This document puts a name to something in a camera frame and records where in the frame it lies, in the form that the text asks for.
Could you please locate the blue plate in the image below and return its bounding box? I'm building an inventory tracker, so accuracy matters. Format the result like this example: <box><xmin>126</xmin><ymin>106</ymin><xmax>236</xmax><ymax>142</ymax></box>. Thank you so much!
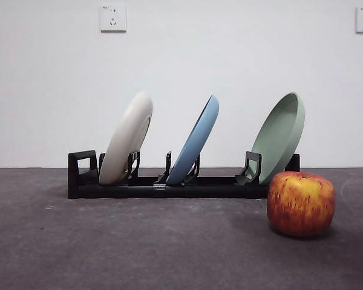
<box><xmin>165</xmin><ymin>94</ymin><xmax>220</xmax><ymax>185</ymax></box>

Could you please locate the red yellow apple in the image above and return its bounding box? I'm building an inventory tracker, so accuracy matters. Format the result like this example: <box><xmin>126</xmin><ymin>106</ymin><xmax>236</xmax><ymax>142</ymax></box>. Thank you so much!
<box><xmin>266</xmin><ymin>170</ymin><xmax>336</xmax><ymax>239</ymax></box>

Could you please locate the black plate rack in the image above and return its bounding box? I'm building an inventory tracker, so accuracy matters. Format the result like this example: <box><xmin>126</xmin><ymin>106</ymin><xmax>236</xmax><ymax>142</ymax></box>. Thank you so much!
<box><xmin>68</xmin><ymin>150</ymin><xmax>301</xmax><ymax>200</ymax></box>

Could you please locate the cream yellow plate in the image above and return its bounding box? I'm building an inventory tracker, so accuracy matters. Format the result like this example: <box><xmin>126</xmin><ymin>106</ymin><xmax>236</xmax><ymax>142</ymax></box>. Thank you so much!
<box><xmin>99</xmin><ymin>91</ymin><xmax>154</xmax><ymax>185</ymax></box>

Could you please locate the pale green plate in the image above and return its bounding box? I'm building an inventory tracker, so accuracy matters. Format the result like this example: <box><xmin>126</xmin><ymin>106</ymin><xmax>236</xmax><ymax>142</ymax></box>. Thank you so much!
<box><xmin>249</xmin><ymin>92</ymin><xmax>306</xmax><ymax>185</ymax></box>

